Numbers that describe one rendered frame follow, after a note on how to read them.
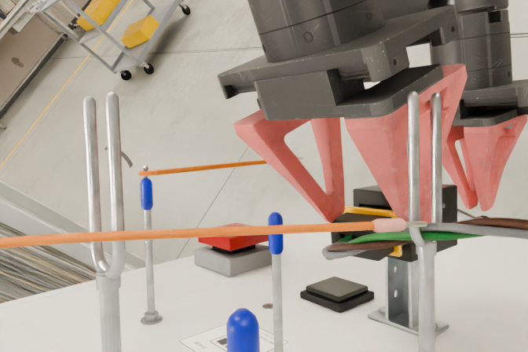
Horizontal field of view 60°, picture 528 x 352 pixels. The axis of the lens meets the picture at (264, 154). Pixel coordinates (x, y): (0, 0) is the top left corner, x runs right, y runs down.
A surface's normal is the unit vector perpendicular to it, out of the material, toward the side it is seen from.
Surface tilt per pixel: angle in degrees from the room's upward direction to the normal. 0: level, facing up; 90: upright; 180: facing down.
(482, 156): 67
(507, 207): 0
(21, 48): 90
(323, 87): 59
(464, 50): 47
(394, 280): 87
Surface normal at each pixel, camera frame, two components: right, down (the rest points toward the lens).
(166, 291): -0.03, -1.00
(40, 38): 0.62, 0.15
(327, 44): -0.09, 0.33
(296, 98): -0.70, 0.42
